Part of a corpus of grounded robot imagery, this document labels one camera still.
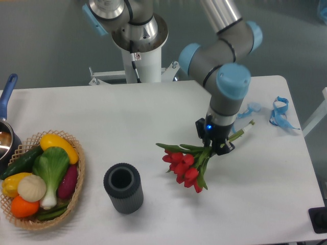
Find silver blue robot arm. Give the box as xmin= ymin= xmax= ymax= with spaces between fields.
xmin=82 ymin=1 xmax=263 ymax=155

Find green cucumber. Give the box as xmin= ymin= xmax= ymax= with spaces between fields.
xmin=1 ymin=145 xmax=43 ymax=180

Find blue handled saucepan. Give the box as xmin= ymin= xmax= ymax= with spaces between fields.
xmin=1 ymin=73 xmax=21 ymax=174

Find blue object top right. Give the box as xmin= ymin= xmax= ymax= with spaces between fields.
xmin=317 ymin=0 xmax=327 ymax=24

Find blue ribbon on table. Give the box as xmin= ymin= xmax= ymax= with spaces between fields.
xmin=269 ymin=96 xmax=300 ymax=130

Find dark grey ribbed vase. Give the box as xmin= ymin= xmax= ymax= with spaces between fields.
xmin=103 ymin=163 xmax=144 ymax=214

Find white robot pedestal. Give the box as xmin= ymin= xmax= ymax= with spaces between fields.
xmin=88 ymin=12 xmax=183 ymax=86

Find purple sweet potato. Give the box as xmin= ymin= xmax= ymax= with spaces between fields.
xmin=57 ymin=165 xmax=78 ymax=199

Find blue ribbon on stems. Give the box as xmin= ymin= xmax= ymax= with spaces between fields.
xmin=231 ymin=102 xmax=262 ymax=135

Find black device at edge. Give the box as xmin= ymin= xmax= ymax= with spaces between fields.
xmin=308 ymin=207 xmax=326 ymax=234

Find white garlic bulb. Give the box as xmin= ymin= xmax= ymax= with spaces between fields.
xmin=17 ymin=175 xmax=46 ymax=202

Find red tulip bouquet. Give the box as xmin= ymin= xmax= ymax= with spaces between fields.
xmin=155 ymin=119 xmax=255 ymax=194

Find black cable on pedestal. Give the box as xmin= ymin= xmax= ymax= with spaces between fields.
xmin=129 ymin=40 xmax=142 ymax=84

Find yellow bell pepper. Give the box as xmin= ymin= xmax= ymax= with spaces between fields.
xmin=2 ymin=173 xmax=32 ymax=198

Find green bok choy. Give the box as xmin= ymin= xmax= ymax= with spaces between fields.
xmin=32 ymin=146 xmax=69 ymax=210

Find green bean pods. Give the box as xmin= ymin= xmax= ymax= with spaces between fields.
xmin=36 ymin=203 xmax=68 ymax=222

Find yellow squash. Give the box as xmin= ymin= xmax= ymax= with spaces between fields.
xmin=39 ymin=133 xmax=79 ymax=165

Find orange fruit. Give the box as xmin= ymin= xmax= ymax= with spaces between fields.
xmin=11 ymin=196 xmax=39 ymax=218

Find white frame at right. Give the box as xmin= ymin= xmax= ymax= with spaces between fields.
xmin=302 ymin=87 xmax=326 ymax=137

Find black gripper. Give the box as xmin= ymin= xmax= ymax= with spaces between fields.
xmin=195 ymin=115 xmax=235 ymax=156

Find woven wicker basket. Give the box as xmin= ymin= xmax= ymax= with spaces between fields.
xmin=1 ymin=130 xmax=85 ymax=231

